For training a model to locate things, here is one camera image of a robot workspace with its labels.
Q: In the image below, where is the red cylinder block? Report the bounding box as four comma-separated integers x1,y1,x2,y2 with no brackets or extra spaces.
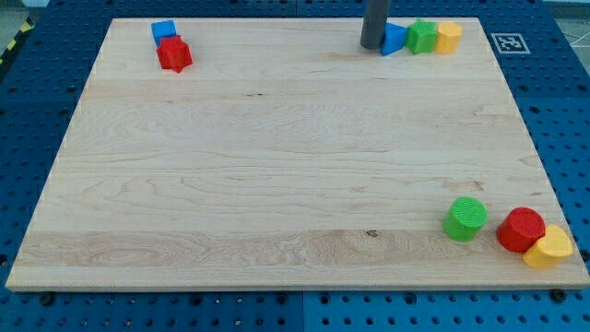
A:
496,207,546,253

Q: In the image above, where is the yellow heart block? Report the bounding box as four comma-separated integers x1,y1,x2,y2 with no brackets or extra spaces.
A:
523,224,573,269

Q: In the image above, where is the light wooden board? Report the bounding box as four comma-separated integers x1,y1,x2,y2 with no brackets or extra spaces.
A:
6,18,589,291

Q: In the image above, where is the yellow black hazard tape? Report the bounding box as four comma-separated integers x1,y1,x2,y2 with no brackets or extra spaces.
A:
1,17,35,66

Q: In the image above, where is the white fiducial marker tag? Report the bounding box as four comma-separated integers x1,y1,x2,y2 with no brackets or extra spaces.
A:
491,32,530,54

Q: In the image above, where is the green star block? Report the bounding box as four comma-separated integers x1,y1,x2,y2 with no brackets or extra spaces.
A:
405,18,438,54

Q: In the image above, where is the blue cube block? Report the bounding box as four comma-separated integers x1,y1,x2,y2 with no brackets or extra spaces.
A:
151,19,177,46

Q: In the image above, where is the blue triangle block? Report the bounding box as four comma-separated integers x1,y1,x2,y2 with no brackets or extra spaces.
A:
381,23,407,56

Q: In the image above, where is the yellow hexagon block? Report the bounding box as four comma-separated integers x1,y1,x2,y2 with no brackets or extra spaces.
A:
433,21,463,54

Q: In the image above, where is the green cylinder block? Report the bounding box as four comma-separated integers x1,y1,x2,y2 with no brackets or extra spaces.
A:
442,196,488,242

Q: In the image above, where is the red star block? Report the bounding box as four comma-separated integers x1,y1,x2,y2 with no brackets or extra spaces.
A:
157,35,194,73

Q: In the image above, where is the grey cylindrical robot arm stick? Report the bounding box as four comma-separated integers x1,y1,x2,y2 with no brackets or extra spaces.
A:
360,0,392,50

